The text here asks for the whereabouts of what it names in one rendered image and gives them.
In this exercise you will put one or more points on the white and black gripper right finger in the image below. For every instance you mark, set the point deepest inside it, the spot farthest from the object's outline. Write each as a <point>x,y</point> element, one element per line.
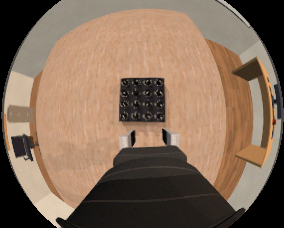
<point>170,138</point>

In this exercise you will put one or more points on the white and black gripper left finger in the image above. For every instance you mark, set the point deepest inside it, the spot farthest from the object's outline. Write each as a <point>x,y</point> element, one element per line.
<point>127,140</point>

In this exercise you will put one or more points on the black square box with knobs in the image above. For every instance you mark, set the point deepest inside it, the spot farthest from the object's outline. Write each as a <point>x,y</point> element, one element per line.
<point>151,93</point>

